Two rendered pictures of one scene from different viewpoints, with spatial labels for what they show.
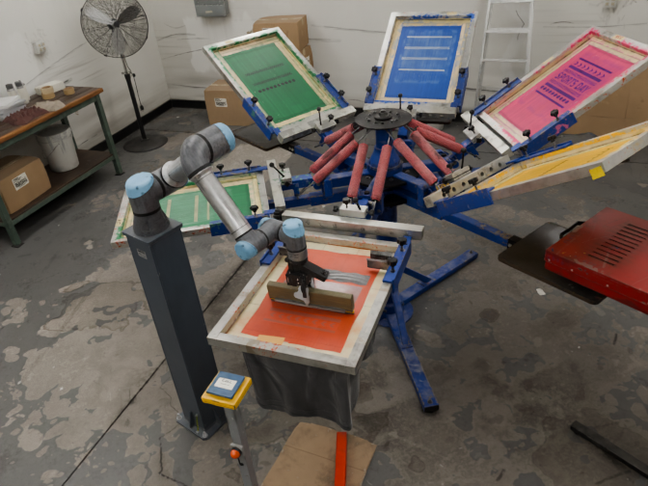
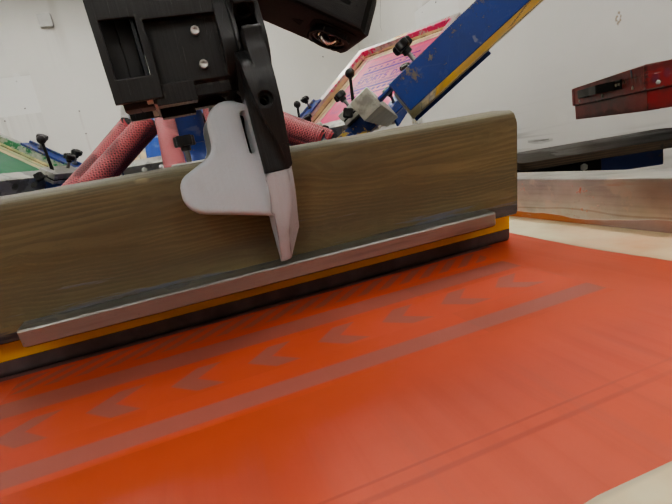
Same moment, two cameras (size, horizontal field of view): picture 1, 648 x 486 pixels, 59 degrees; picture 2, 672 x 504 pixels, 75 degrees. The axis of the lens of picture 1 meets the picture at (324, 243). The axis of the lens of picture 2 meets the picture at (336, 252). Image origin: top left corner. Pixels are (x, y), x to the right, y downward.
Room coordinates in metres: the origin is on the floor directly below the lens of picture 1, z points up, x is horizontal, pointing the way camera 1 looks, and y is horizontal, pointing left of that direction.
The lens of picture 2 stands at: (1.55, 0.23, 1.04)
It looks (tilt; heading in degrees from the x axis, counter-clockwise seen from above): 12 degrees down; 320
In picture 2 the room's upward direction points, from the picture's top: 10 degrees counter-clockwise
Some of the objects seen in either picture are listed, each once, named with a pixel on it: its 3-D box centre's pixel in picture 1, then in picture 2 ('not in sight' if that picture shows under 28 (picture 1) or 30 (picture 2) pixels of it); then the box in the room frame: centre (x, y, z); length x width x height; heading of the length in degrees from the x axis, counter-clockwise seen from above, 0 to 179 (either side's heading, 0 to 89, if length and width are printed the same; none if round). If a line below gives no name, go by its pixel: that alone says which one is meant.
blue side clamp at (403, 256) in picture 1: (397, 265); not in sight; (1.98, -0.30, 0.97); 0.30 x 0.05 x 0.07; 156
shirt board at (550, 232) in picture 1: (484, 229); (428, 187); (2.30, -0.77, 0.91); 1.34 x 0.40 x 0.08; 36
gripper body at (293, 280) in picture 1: (299, 269); (176, 2); (1.79, 0.11, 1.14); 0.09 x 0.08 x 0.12; 67
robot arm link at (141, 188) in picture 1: (143, 192); not in sight; (2.14, 0.72, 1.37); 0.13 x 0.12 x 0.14; 140
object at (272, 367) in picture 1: (296, 381); not in sight; (1.61, 0.17, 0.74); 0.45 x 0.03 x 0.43; 66
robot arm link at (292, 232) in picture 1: (293, 234); not in sight; (1.79, 0.11, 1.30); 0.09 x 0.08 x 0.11; 50
